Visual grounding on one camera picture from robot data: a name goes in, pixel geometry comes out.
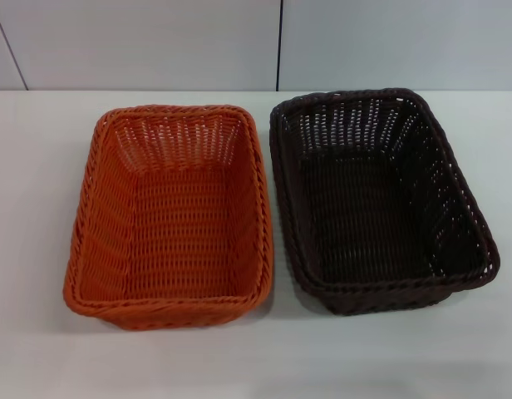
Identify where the orange woven plastic basket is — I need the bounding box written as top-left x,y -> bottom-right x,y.
63,103 -> 275,333

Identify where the dark brown woven basket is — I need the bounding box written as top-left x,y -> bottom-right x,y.
268,86 -> 501,318

